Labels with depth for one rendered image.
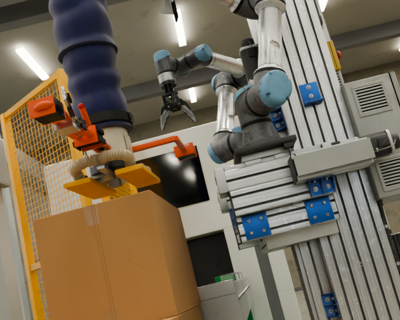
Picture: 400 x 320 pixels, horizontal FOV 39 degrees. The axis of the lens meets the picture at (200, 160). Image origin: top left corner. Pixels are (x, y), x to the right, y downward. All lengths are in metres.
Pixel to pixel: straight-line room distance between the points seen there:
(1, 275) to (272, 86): 2.07
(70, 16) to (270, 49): 0.79
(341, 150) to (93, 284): 0.92
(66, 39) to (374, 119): 1.23
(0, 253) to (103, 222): 1.67
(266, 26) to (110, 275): 1.03
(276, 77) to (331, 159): 0.34
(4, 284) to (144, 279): 1.73
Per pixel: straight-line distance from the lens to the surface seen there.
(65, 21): 2.28
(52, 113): 1.58
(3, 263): 3.43
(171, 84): 2.46
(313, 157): 1.88
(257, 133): 2.01
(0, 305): 3.42
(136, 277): 1.78
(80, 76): 2.19
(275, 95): 1.93
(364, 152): 1.92
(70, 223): 1.85
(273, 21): 2.09
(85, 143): 1.90
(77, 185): 2.02
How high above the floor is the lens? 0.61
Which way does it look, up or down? 12 degrees up
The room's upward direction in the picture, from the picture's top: 14 degrees counter-clockwise
